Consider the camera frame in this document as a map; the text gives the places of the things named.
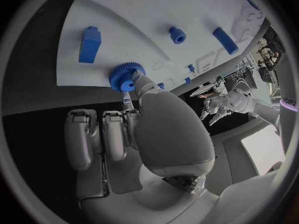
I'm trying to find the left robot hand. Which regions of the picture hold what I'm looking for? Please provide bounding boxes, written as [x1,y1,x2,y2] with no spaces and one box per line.
[199,95,233,127]

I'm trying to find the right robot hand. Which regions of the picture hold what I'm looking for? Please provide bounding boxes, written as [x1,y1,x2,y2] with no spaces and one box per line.
[64,70,221,224]

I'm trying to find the blue gear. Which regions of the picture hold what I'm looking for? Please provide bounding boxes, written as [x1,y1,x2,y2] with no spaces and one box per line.
[108,62,147,94]

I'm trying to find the white task board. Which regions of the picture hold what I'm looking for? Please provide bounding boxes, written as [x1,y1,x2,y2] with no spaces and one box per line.
[56,0,271,96]

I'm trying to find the person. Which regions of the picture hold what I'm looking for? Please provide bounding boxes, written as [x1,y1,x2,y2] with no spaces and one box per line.
[198,76,229,99]

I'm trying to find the blue long cylinder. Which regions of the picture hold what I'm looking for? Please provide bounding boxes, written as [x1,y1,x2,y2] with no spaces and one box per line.
[212,27,240,56]

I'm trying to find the dark equipment rack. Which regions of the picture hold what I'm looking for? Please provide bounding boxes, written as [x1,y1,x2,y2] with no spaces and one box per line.
[256,28,286,83]

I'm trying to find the blue short cylinder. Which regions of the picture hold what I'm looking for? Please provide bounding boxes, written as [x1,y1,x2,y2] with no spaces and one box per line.
[168,26,187,45]

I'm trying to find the blue round part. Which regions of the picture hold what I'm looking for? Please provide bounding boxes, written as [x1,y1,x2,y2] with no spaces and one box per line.
[243,0,262,11]

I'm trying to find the blue block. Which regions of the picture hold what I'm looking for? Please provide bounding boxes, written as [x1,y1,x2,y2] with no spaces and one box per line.
[78,26,103,64]

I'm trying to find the white cable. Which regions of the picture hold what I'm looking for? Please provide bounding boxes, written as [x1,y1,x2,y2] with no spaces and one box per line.
[232,77,258,100]

